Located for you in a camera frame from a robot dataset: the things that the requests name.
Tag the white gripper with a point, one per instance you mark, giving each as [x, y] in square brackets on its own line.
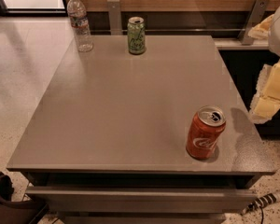
[266, 100]

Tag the red coke can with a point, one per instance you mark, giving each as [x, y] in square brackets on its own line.
[207, 125]

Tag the green soda can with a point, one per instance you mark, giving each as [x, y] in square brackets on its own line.
[136, 35]

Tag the grey drawer cabinet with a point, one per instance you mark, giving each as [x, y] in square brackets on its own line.
[107, 142]

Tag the clear plastic water bottle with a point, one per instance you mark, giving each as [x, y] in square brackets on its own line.
[80, 24]

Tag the dark chair base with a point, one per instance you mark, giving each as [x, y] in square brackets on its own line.
[21, 212]

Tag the right metal bracket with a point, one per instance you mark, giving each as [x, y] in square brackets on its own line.
[254, 17]

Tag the metal bracket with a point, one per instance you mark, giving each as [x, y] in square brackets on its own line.
[254, 17]
[114, 15]

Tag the left metal bracket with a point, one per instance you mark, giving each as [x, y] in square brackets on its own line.
[114, 15]

